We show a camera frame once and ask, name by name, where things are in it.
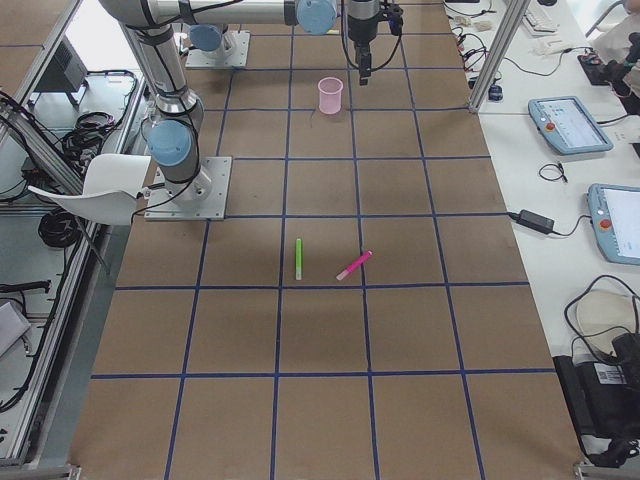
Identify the pink mesh cup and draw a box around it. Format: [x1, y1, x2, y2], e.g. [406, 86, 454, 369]
[317, 77, 343, 115]

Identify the white round object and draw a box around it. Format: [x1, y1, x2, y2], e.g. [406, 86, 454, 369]
[576, 291, 636, 355]

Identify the white keyboard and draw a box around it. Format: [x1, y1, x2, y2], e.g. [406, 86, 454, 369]
[521, 1, 558, 37]

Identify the aluminium frame post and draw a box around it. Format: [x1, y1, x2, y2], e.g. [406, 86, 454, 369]
[468, 0, 529, 113]

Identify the black device with label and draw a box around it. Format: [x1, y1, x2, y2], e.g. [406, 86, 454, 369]
[553, 333, 639, 468]

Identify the teach pendant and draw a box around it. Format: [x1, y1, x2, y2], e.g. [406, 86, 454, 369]
[528, 96, 613, 156]
[587, 184, 639, 265]

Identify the black power adapter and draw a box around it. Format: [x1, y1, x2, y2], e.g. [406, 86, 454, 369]
[517, 209, 554, 235]

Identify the small black cable loop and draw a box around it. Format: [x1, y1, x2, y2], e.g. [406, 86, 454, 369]
[539, 161, 568, 184]

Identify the upper teach pendant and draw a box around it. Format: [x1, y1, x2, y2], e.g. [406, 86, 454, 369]
[528, 96, 613, 156]

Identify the green highlighter pen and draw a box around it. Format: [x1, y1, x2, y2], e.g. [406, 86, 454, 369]
[295, 238, 303, 281]

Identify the pink highlighter pen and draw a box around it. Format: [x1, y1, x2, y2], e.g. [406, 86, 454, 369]
[336, 250, 373, 281]

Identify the lower teach pendant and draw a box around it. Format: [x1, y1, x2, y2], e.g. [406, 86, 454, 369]
[587, 184, 639, 265]

